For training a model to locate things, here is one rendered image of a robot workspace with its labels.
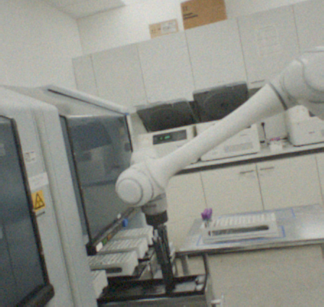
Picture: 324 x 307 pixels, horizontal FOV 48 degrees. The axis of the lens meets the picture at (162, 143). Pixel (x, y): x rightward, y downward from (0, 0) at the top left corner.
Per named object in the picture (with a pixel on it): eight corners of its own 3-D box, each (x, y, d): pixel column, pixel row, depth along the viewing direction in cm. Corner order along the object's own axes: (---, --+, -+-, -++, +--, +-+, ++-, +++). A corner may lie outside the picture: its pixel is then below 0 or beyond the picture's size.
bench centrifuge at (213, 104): (201, 163, 342) (187, 90, 339) (206, 155, 403) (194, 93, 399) (261, 153, 330) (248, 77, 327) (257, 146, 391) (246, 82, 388)
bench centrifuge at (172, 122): (141, 172, 357) (128, 107, 353) (157, 163, 416) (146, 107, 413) (197, 163, 342) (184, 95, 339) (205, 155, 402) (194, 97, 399)
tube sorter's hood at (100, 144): (-43, 271, 125) (-84, 87, 121) (48, 219, 184) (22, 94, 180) (96, 255, 113) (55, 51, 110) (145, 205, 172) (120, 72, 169)
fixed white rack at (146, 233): (90, 254, 167) (87, 241, 167) (97, 246, 177) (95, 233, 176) (152, 247, 160) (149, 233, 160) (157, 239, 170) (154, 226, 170)
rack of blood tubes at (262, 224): (202, 243, 148) (199, 228, 148) (205, 234, 158) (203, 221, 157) (278, 235, 140) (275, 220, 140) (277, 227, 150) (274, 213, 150)
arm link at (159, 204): (135, 199, 117) (139, 217, 117) (162, 195, 115) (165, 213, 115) (142, 193, 126) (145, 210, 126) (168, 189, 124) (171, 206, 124)
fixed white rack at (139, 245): (75, 268, 152) (71, 253, 152) (84, 258, 162) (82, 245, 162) (142, 261, 146) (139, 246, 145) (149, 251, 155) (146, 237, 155)
